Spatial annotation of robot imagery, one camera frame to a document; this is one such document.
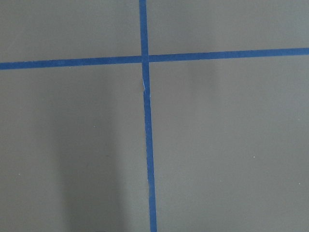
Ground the long blue tape strip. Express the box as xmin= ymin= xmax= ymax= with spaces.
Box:
xmin=139 ymin=0 xmax=157 ymax=232

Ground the crossing blue tape strip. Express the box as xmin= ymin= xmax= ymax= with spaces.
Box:
xmin=0 ymin=48 xmax=309 ymax=70

